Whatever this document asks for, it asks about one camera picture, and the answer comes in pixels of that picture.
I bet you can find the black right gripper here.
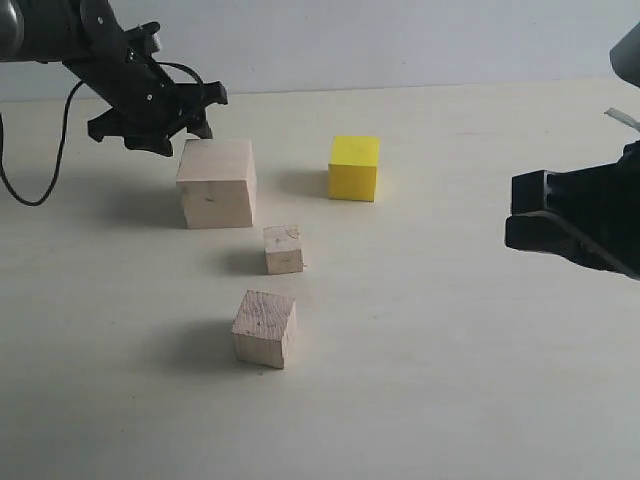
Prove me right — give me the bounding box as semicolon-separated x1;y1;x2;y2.
504;141;639;280

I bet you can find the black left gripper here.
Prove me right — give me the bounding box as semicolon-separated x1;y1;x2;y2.
61;1;228;157

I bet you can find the medium wooden cube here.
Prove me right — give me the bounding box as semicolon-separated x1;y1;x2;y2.
231;290;297;370

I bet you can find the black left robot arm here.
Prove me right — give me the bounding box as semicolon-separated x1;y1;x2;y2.
1;0;228;157

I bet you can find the large wooden cube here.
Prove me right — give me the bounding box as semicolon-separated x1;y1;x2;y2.
176;139;257;229

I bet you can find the small wooden cube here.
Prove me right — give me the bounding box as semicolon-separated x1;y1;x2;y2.
263;225;304;275

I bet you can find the yellow cube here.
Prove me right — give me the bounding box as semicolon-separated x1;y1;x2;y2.
328;135;380;202

